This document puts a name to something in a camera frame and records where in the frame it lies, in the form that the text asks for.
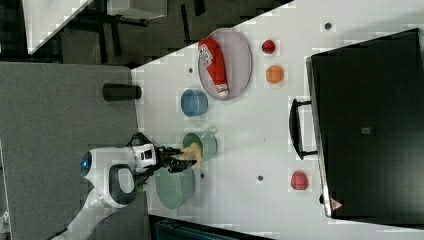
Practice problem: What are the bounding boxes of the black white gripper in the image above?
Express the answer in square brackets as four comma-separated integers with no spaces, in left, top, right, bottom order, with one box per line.
[131,144,197,174]

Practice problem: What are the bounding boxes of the yellow banana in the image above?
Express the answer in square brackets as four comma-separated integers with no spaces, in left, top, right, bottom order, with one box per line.
[180,142,202,168]

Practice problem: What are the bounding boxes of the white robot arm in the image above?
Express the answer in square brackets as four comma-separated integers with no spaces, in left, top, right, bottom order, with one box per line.
[48,143,202,240]

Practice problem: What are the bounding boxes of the green mug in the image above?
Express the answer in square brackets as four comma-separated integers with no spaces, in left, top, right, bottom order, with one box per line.
[182,127,218,162]

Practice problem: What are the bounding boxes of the green colander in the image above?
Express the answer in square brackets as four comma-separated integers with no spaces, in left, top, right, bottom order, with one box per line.
[155,168,195,210]

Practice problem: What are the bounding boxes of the blue bowl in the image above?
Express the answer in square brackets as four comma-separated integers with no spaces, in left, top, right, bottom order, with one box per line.
[180,89,208,117]

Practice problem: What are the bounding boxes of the dark bin under table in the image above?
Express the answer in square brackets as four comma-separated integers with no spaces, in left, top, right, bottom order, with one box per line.
[149,215,271,240]

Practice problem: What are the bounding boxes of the red ketchup bottle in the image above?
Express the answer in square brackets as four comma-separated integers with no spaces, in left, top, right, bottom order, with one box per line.
[198,37,229,98]

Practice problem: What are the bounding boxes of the grey round plate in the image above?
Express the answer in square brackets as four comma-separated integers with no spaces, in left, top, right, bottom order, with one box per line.
[198,28,252,101]

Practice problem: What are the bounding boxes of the red strawberry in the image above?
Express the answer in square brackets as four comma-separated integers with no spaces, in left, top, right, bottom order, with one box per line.
[290,170,309,190]

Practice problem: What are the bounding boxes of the orange fruit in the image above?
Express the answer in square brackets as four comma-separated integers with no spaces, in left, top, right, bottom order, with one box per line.
[266,65,284,84]

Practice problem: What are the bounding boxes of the small red fruit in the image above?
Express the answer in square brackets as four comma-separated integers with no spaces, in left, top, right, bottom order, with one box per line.
[262,40,276,54]

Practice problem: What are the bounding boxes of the black toaster oven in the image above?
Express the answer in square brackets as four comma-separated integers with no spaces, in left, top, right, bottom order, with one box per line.
[305,29,424,229]

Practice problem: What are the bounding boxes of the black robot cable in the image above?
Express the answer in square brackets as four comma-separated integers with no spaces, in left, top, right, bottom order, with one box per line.
[125,132,158,188]

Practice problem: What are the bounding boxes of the black cylinder post upper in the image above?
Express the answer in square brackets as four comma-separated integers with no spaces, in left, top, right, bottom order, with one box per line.
[102,83,142,102]

